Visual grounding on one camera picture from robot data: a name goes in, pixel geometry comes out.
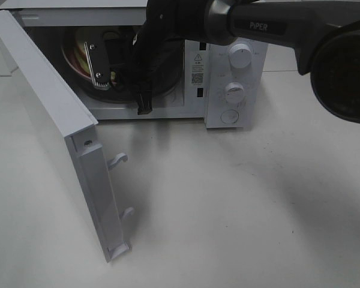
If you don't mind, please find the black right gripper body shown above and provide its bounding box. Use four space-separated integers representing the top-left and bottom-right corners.
103 29 156 96

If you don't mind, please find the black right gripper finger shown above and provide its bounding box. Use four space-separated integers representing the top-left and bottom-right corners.
136 91 152 115

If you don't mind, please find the pink round plate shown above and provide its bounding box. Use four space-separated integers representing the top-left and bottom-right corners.
61 26 91 82

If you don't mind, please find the white microwave door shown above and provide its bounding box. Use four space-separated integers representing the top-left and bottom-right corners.
0 10 134 262

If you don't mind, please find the round microwave door-release button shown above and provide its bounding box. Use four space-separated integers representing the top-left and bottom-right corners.
220 110 239 124

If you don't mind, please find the white microwave knob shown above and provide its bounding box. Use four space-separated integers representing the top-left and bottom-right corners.
224 82 245 104
229 43 253 69

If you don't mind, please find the sandwich with white bread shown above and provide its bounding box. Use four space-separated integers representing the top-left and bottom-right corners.
74 27 89 76

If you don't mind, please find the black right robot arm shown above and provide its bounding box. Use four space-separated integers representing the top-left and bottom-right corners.
115 1 360 124

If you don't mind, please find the glass microwave turntable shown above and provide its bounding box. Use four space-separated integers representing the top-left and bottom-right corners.
83 68 182 104

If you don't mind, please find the white microwave oven body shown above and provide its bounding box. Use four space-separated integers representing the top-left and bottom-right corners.
0 1 268 128

